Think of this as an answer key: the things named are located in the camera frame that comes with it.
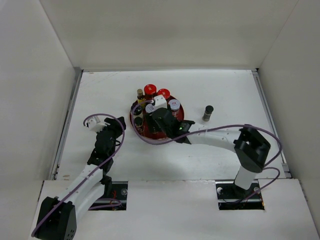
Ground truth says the white lid sauce jar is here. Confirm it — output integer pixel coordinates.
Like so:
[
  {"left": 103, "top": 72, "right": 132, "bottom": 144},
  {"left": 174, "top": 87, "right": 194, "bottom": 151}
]
[{"left": 145, "top": 103, "right": 155, "bottom": 114}]

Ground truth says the small black cap spice jar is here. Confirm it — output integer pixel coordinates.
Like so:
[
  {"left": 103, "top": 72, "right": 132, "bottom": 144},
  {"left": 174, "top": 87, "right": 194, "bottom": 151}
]
[{"left": 134, "top": 117, "right": 144, "bottom": 134}]

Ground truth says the clear bottle black pump cap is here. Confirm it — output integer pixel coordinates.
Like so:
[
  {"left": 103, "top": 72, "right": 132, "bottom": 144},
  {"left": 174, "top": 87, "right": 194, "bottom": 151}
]
[{"left": 130, "top": 104, "right": 144, "bottom": 120}]

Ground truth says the small yellow label oil bottle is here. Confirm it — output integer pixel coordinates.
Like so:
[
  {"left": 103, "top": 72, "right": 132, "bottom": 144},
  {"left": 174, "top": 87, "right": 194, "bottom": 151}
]
[{"left": 137, "top": 88, "right": 146, "bottom": 109}]

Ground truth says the red lid chili sauce jar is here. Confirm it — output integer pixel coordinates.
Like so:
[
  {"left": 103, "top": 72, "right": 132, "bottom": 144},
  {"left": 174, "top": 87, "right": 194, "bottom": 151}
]
[{"left": 143, "top": 84, "right": 157, "bottom": 100}]

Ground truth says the black cap spice bottle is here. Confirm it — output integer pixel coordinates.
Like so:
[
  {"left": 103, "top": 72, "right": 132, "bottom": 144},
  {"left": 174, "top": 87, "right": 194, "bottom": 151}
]
[{"left": 202, "top": 105, "right": 214, "bottom": 122}]

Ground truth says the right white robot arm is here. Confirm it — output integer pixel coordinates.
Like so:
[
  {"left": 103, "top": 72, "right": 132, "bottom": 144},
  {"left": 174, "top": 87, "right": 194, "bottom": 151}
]
[{"left": 148, "top": 108, "right": 271, "bottom": 198}]

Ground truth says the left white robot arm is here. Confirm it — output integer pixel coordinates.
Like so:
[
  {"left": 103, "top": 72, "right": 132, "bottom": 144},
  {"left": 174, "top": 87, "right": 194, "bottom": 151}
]
[{"left": 31, "top": 114, "right": 126, "bottom": 240}]

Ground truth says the round red tray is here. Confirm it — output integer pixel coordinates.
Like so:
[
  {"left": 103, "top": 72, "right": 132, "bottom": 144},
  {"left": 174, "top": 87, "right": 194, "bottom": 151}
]
[{"left": 129, "top": 96, "right": 185, "bottom": 141}]

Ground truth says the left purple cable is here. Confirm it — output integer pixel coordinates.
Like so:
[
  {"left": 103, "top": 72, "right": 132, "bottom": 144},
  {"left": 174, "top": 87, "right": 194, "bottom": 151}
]
[{"left": 29, "top": 113, "right": 127, "bottom": 237}]

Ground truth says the purple cable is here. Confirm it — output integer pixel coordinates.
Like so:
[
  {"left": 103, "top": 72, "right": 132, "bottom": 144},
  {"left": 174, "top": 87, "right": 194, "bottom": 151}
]
[
  {"left": 29, "top": 113, "right": 127, "bottom": 237},
  {"left": 130, "top": 99, "right": 285, "bottom": 205}
]

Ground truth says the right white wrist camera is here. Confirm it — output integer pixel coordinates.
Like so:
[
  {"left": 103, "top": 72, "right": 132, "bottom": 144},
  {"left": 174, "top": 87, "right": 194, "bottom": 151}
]
[{"left": 152, "top": 95, "right": 168, "bottom": 112}]

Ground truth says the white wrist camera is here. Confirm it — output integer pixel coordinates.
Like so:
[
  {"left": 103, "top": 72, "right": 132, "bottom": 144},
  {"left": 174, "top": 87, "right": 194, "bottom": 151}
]
[
  {"left": 84, "top": 118, "right": 106, "bottom": 133},
  {"left": 152, "top": 95, "right": 168, "bottom": 112}
]

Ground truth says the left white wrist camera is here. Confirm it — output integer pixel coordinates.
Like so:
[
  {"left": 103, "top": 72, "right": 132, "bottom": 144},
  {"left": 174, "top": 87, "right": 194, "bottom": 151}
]
[{"left": 84, "top": 118, "right": 106, "bottom": 133}]

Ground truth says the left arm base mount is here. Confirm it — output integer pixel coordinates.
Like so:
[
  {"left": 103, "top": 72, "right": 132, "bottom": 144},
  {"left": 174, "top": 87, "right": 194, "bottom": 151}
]
[{"left": 89, "top": 181, "right": 129, "bottom": 211}]

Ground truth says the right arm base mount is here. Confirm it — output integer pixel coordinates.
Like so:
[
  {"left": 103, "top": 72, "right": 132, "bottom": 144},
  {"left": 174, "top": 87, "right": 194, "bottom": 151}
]
[{"left": 215, "top": 180, "right": 265, "bottom": 211}]

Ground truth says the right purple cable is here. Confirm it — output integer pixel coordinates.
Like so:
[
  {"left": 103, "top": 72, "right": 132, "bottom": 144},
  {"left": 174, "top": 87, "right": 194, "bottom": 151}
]
[{"left": 130, "top": 99, "right": 285, "bottom": 205}]

